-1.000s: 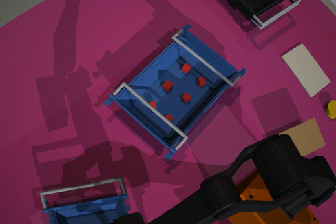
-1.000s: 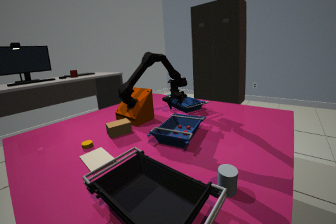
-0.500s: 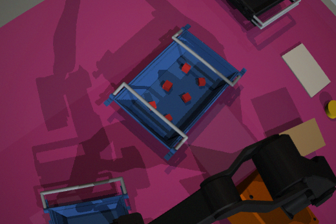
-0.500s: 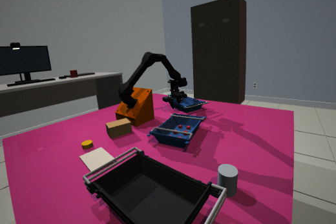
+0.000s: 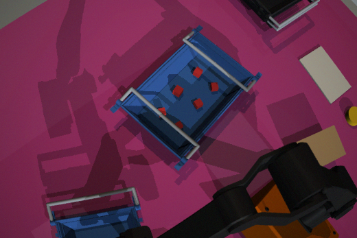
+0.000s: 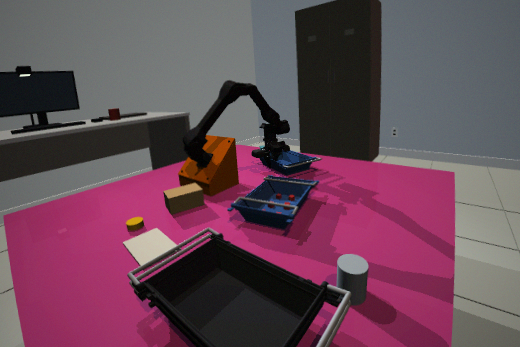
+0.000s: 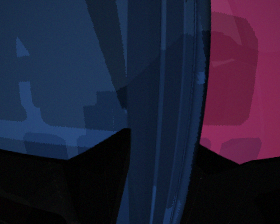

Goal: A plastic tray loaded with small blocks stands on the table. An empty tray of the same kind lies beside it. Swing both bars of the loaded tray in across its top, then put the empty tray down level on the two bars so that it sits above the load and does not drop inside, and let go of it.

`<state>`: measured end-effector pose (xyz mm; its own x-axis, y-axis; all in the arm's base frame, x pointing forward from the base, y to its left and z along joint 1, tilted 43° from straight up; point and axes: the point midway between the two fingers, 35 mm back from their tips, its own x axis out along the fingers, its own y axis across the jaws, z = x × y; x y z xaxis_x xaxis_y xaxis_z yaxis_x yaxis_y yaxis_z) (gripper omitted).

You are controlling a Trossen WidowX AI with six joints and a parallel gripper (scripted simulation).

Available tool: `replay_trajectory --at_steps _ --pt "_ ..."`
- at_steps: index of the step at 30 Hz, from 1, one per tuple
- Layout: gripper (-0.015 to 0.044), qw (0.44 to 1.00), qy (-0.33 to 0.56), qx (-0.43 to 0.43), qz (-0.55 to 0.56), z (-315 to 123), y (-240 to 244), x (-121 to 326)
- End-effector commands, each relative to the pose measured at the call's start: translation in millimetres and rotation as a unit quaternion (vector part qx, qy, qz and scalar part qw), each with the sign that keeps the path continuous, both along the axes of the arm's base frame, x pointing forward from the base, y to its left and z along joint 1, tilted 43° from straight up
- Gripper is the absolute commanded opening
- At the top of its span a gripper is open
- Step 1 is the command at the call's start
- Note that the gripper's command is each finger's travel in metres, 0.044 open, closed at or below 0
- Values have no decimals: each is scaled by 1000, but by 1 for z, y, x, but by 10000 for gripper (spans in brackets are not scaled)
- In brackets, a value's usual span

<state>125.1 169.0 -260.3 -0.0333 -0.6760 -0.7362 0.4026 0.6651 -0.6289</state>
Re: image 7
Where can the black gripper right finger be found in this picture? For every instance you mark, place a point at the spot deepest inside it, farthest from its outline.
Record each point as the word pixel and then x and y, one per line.
pixel 222 190

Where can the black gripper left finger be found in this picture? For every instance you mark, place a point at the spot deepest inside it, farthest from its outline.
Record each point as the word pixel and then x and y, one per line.
pixel 86 189

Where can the blue plastic tray with grey wire bars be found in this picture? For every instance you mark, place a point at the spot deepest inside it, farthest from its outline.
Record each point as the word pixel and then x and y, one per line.
pixel 73 72

